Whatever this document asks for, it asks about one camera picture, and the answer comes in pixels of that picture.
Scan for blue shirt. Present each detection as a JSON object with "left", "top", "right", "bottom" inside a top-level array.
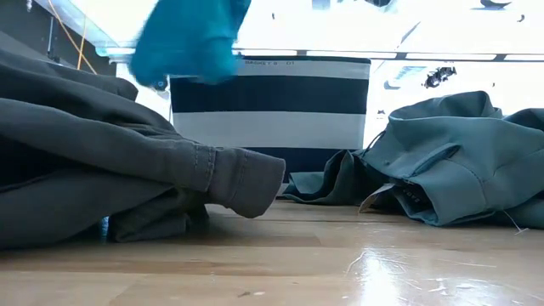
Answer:
[{"left": 129, "top": 0, "right": 252, "bottom": 87}]

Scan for dark grey garment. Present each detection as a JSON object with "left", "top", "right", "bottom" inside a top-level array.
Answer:
[{"left": 0, "top": 48, "right": 286, "bottom": 251}]

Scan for grey-green trousers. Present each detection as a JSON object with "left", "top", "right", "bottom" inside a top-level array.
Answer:
[{"left": 282, "top": 90, "right": 544, "bottom": 230}]

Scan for navy white striped fabric basket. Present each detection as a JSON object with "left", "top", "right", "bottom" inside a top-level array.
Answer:
[{"left": 168, "top": 54, "right": 372, "bottom": 184}]

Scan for cream paper tag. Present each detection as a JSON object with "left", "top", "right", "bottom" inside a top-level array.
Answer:
[{"left": 358, "top": 183, "right": 397, "bottom": 213}]

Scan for dark distant object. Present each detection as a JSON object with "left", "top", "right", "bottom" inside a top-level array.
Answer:
[{"left": 423, "top": 65, "right": 458, "bottom": 89}]

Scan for yellow cable with connector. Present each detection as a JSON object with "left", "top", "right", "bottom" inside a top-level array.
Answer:
[{"left": 46, "top": 0, "right": 98, "bottom": 76}]

